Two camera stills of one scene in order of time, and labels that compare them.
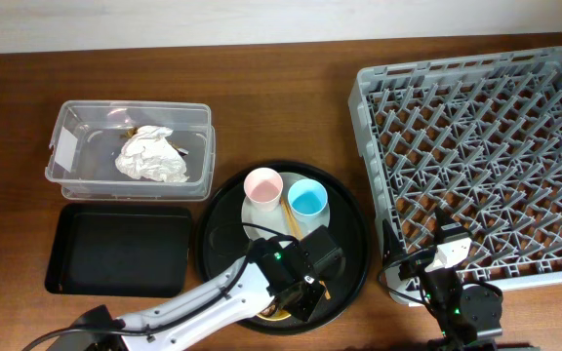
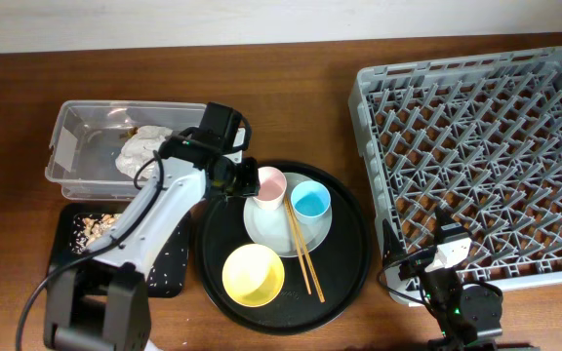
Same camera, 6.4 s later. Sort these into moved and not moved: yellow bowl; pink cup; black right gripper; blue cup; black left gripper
Moved: black left gripper; yellow bowl
Not moved: pink cup; black right gripper; blue cup
